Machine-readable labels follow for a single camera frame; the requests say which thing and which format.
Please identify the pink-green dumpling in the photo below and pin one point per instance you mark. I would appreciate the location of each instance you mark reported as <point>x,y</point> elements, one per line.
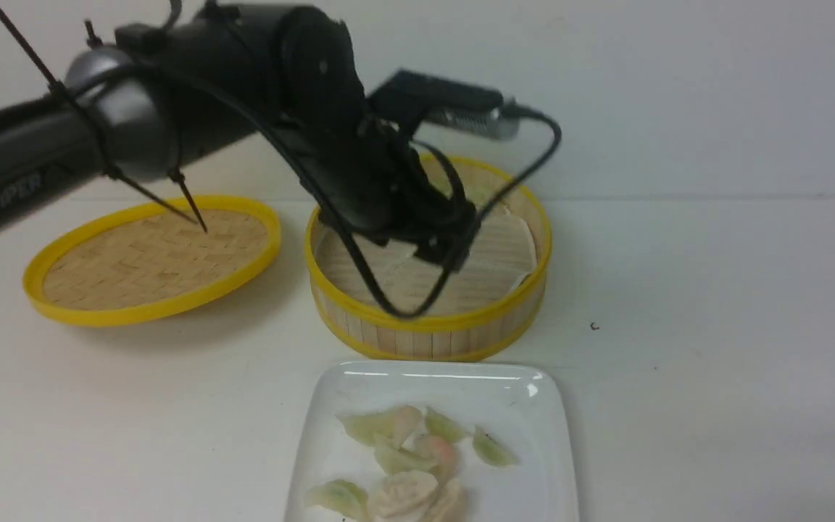
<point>394,425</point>

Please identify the white pleated dumpling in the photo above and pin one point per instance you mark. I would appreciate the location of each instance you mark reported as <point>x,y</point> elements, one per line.
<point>419,494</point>

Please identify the pale translucent dumpling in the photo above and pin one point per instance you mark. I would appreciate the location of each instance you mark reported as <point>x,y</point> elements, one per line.
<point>398,460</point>

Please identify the small green dumpling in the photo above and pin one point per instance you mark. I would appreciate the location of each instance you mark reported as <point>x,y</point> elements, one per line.
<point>438,424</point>

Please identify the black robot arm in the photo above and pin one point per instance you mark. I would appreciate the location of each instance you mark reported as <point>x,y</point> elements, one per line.
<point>155,100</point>

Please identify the pink dumpling centre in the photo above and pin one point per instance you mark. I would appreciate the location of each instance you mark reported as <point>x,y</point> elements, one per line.
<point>446,457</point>

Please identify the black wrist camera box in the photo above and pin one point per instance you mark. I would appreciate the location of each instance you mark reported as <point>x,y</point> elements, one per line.
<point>409,99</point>

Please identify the white square plate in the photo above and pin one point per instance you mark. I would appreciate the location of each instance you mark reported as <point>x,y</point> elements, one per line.
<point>519,407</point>

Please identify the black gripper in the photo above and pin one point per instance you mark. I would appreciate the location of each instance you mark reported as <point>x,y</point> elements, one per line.
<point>369,181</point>

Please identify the yellow-rimmed bamboo steamer basket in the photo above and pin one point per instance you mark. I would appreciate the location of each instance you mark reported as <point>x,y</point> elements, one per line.
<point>470,336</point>

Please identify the white steamer liner cloth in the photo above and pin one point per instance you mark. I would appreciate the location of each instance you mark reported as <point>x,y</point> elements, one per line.
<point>503,254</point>

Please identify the green dumpling right edge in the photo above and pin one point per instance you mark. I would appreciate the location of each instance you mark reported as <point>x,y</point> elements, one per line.
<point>490,451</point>

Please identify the pale green dumpling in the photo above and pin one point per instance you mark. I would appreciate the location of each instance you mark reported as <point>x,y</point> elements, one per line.
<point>340,496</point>

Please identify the yellow-rimmed bamboo steamer lid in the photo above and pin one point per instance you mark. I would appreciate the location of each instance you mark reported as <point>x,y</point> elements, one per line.
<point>143,263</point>

